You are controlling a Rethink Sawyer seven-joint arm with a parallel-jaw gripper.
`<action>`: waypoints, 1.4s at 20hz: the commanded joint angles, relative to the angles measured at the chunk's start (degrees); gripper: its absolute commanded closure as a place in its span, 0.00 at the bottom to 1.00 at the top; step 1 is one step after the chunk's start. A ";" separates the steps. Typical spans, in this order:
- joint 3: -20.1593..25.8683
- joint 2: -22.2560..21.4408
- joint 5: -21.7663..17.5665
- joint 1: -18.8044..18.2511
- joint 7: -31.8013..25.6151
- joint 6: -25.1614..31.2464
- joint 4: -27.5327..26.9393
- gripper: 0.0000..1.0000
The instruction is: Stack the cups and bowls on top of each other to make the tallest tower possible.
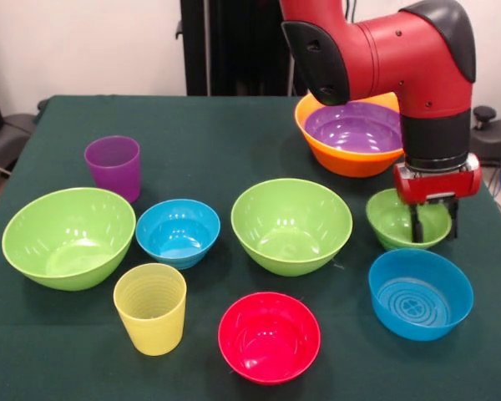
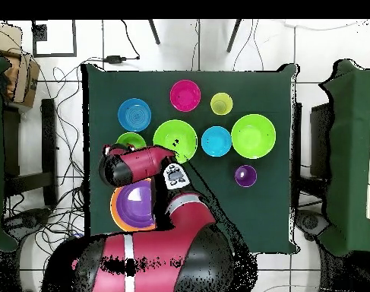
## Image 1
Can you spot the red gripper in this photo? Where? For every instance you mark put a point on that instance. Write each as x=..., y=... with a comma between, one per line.
x=438, y=184

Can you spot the small green bowl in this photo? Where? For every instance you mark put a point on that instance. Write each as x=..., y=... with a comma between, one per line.
x=390, y=225

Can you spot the purple bowl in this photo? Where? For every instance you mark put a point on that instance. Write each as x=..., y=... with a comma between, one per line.
x=350, y=129

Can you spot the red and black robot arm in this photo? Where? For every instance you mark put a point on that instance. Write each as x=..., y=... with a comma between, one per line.
x=434, y=129

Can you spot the blue bowl with ribbed bottom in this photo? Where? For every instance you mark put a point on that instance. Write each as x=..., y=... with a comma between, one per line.
x=417, y=301

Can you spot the large orange bowl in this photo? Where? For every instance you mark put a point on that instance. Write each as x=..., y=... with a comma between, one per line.
x=350, y=165

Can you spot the large green bowl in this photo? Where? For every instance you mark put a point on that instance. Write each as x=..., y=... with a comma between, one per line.
x=67, y=242
x=290, y=229

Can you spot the red bowl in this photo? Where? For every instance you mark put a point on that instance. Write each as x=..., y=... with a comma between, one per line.
x=269, y=346

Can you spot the small light blue bowl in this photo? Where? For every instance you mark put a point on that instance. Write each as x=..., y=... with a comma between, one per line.
x=177, y=234

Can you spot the yellow ribbed cup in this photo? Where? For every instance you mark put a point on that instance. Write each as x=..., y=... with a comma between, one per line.
x=150, y=326

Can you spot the purple cup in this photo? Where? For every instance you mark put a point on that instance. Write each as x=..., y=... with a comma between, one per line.
x=114, y=175

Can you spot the dark green tablecloth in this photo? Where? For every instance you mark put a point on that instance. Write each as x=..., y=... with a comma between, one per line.
x=25, y=355

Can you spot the grey chair base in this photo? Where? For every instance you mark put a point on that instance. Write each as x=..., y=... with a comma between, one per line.
x=12, y=129

